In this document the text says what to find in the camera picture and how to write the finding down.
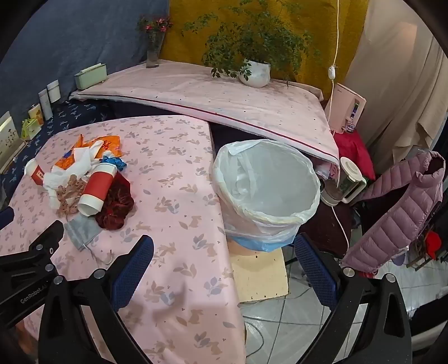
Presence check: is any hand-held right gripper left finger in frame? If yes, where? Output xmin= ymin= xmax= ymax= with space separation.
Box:
xmin=37 ymin=234 xmax=156 ymax=364

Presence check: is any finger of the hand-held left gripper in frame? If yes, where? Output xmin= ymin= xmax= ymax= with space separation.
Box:
xmin=0 ymin=220 xmax=66 ymax=291
xmin=0 ymin=206 xmax=15 ymax=229

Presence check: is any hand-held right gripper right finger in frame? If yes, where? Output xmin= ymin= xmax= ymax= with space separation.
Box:
xmin=295 ymin=233 xmax=412 ymax=364

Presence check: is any tall red paper cup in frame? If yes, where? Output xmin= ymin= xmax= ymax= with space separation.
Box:
xmin=78 ymin=163 xmax=118 ymax=216

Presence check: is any white bin with plastic liner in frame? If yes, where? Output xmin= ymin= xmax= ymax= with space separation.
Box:
xmin=212 ymin=139 xmax=321 ymax=253

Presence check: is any white tissue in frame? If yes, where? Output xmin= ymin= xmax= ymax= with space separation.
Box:
xmin=52 ymin=142 xmax=103 ymax=176

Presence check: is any grey face mask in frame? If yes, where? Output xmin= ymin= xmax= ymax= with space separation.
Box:
xmin=63 ymin=215 xmax=114 ymax=263

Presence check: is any dark brown small table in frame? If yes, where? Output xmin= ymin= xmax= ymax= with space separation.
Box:
xmin=301 ymin=203 xmax=354 ymax=260

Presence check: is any beige lace scrunchie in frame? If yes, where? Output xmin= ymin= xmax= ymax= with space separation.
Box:
xmin=56 ymin=175 xmax=89 ymax=216

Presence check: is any small red paper cup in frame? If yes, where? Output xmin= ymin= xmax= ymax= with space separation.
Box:
xmin=24 ymin=158 xmax=46 ymax=184

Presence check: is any wooden stool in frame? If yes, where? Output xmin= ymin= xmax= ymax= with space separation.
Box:
xmin=227 ymin=241 xmax=289 ymax=303

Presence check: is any dark red scrunchie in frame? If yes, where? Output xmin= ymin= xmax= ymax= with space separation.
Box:
xmin=95 ymin=173 xmax=136 ymax=232

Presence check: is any white picture card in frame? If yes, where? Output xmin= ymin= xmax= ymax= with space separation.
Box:
xmin=0 ymin=111 xmax=27 ymax=174

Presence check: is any orange wrapper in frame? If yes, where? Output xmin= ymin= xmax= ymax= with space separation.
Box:
xmin=56 ymin=149 xmax=76 ymax=171

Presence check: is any green small box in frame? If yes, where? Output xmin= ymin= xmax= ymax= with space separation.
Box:
xmin=21 ymin=117 xmax=42 ymax=141

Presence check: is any pink puffer jacket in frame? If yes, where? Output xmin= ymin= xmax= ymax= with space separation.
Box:
xmin=341 ymin=150 xmax=446 ymax=278

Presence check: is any pink floral tablecloth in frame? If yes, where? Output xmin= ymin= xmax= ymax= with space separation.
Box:
xmin=0 ymin=115 xmax=247 ymax=364

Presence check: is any yellow and white small box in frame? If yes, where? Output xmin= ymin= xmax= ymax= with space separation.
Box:
xmin=28 ymin=104 xmax=45 ymax=125

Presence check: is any orange snack packet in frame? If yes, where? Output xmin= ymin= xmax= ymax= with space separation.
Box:
xmin=78 ymin=134 xmax=123 ymax=158

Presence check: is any white cosmetic tube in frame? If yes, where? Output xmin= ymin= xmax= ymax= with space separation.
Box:
xmin=38 ymin=89 xmax=53 ymax=120

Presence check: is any red plastic jug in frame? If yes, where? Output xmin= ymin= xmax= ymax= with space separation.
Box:
xmin=425 ymin=231 xmax=442 ymax=260

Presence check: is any dark blue patterned cloth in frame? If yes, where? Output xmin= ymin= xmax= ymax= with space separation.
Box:
xmin=0 ymin=100 xmax=116 ymax=200

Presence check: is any red cloth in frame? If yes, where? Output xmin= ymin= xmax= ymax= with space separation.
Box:
xmin=332 ymin=130 xmax=376 ymax=181

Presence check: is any white cosmetic jar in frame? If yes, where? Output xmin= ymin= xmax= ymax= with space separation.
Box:
xmin=46 ymin=80 xmax=61 ymax=103

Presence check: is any pale green tissue box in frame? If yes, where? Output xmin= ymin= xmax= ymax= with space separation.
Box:
xmin=74 ymin=63 xmax=107 ymax=90

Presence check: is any pink water dispenser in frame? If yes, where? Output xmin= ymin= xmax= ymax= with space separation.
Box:
xmin=324 ymin=83 xmax=367 ymax=135

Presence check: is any pink sheet with red stripe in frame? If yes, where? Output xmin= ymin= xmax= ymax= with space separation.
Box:
xmin=70 ymin=59 xmax=341 ymax=190

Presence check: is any blue backdrop cloth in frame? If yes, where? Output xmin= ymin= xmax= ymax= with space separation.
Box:
xmin=0 ymin=0 xmax=172 ymax=116

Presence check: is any green plant in white pot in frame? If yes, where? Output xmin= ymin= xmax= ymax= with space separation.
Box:
xmin=182 ymin=0 xmax=316 ymax=89

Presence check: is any beige curtain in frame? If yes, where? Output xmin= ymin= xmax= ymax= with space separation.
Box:
xmin=345 ymin=0 xmax=448 ymax=169

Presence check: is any glass vase with pink flowers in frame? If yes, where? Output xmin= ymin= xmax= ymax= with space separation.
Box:
xmin=136 ymin=16 xmax=174 ymax=69

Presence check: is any yellow backdrop cloth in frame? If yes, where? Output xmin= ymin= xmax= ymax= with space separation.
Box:
xmin=159 ymin=0 xmax=368 ymax=89

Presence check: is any white kettle cable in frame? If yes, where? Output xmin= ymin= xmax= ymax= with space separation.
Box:
xmin=331 ymin=205 xmax=351 ymax=260

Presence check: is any glass kettle with white handle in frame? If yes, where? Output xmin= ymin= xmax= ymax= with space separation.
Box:
xmin=320 ymin=156 xmax=367 ymax=206

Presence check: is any white cable with switch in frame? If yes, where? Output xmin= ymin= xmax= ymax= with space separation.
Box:
xmin=327 ymin=0 xmax=342 ymax=113

